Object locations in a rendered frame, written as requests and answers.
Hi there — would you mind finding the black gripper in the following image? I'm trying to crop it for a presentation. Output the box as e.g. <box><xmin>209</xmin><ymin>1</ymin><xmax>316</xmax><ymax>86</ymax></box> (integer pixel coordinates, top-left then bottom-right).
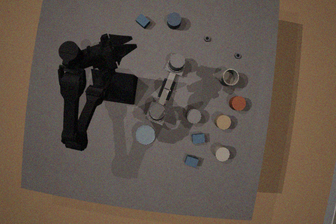
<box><xmin>83</xmin><ymin>34</ymin><xmax>137</xmax><ymax>70</ymax></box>

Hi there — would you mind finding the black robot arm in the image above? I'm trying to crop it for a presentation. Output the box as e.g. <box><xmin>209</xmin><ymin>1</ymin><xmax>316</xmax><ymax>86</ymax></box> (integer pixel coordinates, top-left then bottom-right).
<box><xmin>58</xmin><ymin>41</ymin><xmax>116</xmax><ymax>151</ymax></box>

